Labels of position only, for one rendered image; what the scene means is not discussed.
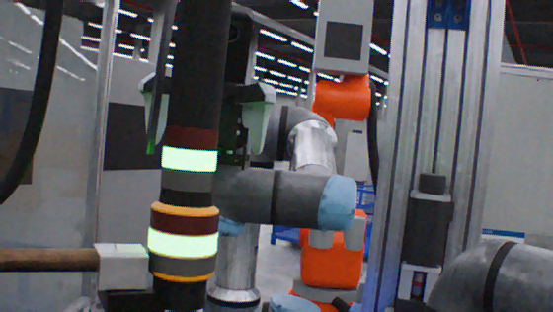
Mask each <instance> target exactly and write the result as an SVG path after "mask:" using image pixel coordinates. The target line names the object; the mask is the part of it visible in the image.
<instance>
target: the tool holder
mask: <svg viewBox="0 0 553 312"><path fill-rule="evenodd" d="M113 246H114V243H111V244H94V245H93V249H98V252H97V270H96V272H95V273H94V272H92V277H93V279H94V281H95V284H96V286H97V292H98V296H99V300H100V302H101V304H102V306H103V309H104V310H105V312H156V308H157V302H156V299H157V294H156V292H155V291H154V289H153V287H152V286H151V285H150V284H149V282H148V281H147V280H148V272H149V270H148V261H149V257H148V255H147V254H146V253H145V252H135V253H122V252H118V251H114V250H113V249H112V247H113Z"/></svg>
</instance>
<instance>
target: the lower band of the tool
mask: <svg viewBox="0 0 553 312"><path fill-rule="evenodd" d="M151 209H155V210H158V211H161V212H166V213H171V214H178V215H190V216H202V217H205V216H213V215H217V214H218V213H219V209H218V208H216V207H214V206H212V207H203V208H190V207H178V206H172V205H167V204H164V203H161V202H159V201H156V202H154V203H152V204H151ZM150 229H151V230H153V231H155V232H157V233H161V234H164V235H170V236H177V237H212V236H214V235H216V234H217V232H216V233H214V234H211V235H204V236H198V235H180V234H172V233H167V232H162V231H159V230H156V229H154V228H152V227H150ZM149 250H150V251H151V252H153V253H157V254H160V255H164V256H169V257H176V258H181V259H201V258H207V257H210V256H214V255H215V254H216V252H215V253H214V254H212V255H205V256H198V257H180V256H172V255H166V254H162V253H158V252H156V251H153V250H151V248H150V247H149ZM148 270H149V272H150V273H151V274H153V275H154V276H156V277H158V278H161V279H165V280H169V281H175V282H193V283H195V282H200V281H204V280H206V279H209V278H211V277H212V276H213V274H214V272H213V273H211V274H209V275H205V276H201V277H199V276H191V277H181V276H170V275H165V274H161V273H157V272H155V271H153V270H151V269H150V268H148Z"/></svg>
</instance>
